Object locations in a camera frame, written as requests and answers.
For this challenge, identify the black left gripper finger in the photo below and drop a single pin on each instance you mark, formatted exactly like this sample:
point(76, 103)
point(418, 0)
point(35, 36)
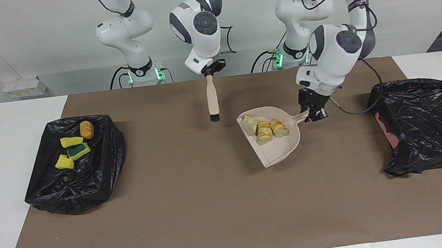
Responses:
point(322, 112)
point(309, 114)

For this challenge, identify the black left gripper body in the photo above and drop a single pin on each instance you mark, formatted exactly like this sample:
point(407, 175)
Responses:
point(312, 98)

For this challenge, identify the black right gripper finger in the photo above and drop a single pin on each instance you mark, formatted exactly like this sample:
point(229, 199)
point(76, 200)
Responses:
point(216, 71)
point(208, 73)

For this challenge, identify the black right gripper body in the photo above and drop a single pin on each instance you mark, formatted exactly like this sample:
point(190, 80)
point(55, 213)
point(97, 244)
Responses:
point(216, 66)

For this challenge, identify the beige hand brush black bristles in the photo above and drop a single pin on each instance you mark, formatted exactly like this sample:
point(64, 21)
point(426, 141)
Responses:
point(212, 95)

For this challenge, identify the small striped croissant piece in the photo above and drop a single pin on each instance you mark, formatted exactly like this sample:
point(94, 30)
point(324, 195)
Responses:
point(279, 128)

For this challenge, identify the beige plastic dustpan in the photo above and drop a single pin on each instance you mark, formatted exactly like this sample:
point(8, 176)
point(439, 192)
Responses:
point(279, 150)

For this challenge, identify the large striped croissant piece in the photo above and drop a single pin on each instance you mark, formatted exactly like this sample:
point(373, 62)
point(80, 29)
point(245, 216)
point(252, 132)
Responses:
point(264, 132)

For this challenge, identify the pale bread piece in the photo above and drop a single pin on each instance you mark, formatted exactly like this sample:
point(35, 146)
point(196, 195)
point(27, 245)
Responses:
point(250, 124)

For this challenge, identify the brown cork-like nugget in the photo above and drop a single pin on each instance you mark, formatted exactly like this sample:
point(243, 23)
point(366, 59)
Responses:
point(87, 130)

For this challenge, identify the green and yellow sponge piece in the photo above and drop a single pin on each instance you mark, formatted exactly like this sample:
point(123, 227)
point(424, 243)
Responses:
point(77, 151)

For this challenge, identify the large yellow sponge piece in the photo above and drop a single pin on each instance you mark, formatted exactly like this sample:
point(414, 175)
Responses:
point(71, 141)

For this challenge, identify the small yellow sponge piece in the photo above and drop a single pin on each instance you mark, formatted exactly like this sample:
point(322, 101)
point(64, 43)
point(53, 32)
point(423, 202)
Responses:
point(64, 162)

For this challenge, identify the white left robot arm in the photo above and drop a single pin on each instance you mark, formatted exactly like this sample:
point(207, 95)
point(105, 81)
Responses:
point(335, 55)

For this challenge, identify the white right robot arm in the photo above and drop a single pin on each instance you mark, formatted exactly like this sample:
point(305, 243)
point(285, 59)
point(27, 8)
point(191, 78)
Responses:
point(202, 38)

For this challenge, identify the pink bin with black bag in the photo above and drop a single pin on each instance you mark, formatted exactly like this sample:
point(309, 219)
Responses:
point(427, 124)

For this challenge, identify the brown table mat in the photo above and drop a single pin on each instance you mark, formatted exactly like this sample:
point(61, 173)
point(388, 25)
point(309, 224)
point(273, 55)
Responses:
point(234, 232)

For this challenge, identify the white box on table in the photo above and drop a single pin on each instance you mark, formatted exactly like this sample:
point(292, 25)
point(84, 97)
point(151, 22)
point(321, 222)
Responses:
point(22, 89)

